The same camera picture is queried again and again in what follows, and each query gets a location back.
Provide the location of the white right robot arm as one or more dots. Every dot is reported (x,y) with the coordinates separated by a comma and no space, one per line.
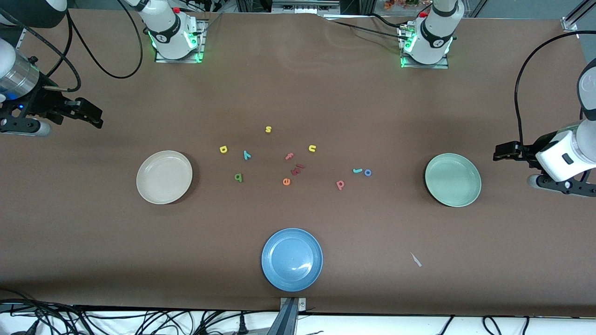
(170,35)

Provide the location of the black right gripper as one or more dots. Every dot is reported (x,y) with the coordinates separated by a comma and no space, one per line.
(45,103)

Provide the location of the beige brown plate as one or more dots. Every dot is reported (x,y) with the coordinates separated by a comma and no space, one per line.
(164,177)

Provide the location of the aluminium frame profile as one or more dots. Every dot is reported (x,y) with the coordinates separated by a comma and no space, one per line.
(570,22)

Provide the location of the pale green plate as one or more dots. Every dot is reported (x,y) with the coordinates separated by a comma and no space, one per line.
(452,180)

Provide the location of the blue plate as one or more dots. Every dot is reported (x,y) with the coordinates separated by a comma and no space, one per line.
(292,259)

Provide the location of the green letter a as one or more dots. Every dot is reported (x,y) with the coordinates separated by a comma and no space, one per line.
(238,177)

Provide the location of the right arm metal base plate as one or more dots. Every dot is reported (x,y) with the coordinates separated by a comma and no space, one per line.
(160,58)

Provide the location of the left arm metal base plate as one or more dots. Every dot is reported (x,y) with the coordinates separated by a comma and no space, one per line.
(442,66)

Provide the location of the grey power strip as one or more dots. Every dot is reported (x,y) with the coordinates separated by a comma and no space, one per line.
(302,7)

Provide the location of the orange artificial flowers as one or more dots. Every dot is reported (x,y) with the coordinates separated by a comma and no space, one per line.
(400,3)

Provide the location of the white paper scrap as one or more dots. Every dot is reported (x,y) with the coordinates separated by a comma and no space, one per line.
(416,259)

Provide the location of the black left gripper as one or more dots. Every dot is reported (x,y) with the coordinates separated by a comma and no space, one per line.
(524,151)

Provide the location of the grey metal camera pole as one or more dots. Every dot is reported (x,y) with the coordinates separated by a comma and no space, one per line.
(286,321)

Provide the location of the brown paper table cover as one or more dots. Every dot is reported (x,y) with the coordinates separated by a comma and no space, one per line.
(298,93)

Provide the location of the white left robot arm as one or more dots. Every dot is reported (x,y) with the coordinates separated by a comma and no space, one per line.
(433,37)

